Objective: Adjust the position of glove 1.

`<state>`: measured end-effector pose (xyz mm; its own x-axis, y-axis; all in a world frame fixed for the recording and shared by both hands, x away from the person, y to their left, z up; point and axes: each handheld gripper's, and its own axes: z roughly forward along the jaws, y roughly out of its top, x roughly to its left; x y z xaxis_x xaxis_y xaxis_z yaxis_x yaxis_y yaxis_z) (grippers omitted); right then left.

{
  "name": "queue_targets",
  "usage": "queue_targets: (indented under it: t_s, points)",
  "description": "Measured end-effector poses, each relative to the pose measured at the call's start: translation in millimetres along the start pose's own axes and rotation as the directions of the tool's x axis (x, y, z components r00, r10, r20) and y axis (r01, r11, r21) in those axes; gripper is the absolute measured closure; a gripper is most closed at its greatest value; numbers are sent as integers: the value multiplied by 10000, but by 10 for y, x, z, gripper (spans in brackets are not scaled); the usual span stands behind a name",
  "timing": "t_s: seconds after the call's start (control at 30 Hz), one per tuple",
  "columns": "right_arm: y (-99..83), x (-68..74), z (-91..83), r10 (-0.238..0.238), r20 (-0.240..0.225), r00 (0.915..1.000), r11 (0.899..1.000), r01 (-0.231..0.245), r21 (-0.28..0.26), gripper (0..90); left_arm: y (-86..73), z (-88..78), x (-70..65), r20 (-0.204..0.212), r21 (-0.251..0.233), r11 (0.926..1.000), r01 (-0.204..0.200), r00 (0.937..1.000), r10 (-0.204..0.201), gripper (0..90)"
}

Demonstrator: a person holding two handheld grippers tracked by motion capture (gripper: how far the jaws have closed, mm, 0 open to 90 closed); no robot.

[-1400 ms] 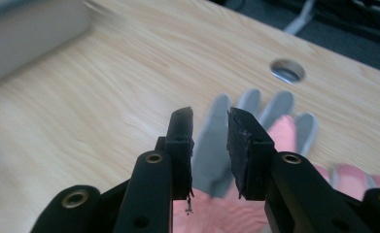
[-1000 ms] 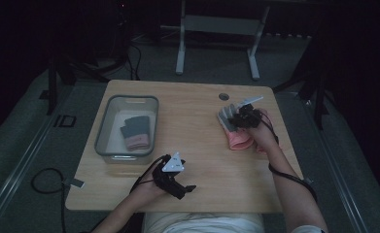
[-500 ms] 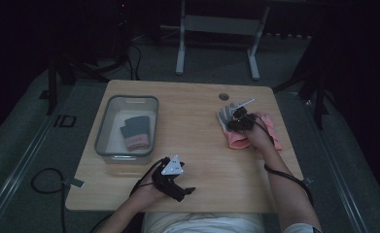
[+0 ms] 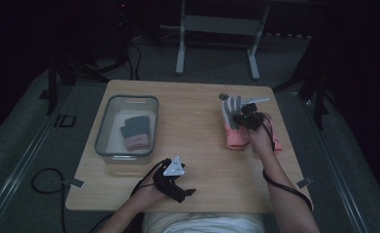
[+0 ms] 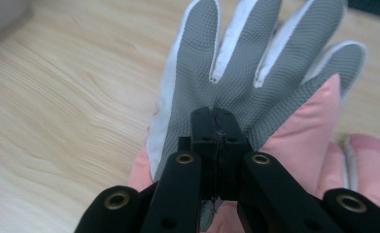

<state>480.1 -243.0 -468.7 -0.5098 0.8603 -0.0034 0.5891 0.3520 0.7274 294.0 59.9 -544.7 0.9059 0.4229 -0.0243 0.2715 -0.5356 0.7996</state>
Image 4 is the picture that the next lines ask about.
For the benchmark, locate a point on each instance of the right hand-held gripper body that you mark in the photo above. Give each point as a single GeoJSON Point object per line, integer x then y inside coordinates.
{"type": "Point", "coordinates": [254, 119]}

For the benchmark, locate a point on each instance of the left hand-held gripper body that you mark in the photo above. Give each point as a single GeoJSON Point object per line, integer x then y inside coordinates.
{"type": "Point", "coordinates": [174, 170]}

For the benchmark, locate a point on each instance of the pink ski glove grey palm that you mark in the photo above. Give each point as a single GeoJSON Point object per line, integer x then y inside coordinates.
{"type": "Point", "coordinates": [233, 136]}

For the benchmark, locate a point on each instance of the grey pink sock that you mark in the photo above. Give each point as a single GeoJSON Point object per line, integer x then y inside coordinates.
{"type": "Point", "coordinates": [140, 124]}

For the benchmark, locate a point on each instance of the grey plastic bin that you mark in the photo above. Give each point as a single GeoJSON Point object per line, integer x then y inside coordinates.
{"type": "Point", "coordinates": [113, 129]}

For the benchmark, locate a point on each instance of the person's right hand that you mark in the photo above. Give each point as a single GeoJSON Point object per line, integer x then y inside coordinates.
{"type": "Point", "coordinates": [262, 140]}

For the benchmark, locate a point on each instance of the person's left hand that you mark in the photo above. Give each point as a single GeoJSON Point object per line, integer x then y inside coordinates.
{"type": "Point", "coordinates": [148, 194]}

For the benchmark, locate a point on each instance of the person's white shirt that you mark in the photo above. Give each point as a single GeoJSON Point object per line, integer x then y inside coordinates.
{"type": "Point", "coordinates": [203, 224]}

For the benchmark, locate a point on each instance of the black metal stand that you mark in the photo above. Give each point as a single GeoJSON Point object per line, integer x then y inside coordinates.
{"type": "Point", "coordinates": [318, 97]}
{"type": "Point", "coordinates": [53, 84]}

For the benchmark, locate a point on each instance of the grey tape piece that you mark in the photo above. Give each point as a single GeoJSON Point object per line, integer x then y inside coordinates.
{"type": "Point", "coordinates": [74, 183]}
{"type": "Point", "coordinates": [304, 183]}

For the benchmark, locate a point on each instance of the white metal desk frame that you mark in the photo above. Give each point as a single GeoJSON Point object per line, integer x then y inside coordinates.
{"type": "Point", "coordinates": [221, 25]}

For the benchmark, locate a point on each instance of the metal floor rail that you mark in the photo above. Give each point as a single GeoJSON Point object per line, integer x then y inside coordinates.
{"type": "Point", "coordinates": [19, 168]}
{"type": "Point", "coordinates": [336, 184]}

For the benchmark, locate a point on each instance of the black floor bracket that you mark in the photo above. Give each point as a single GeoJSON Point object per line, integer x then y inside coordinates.
{"type": "Point", "coordinates": [65, 120]}

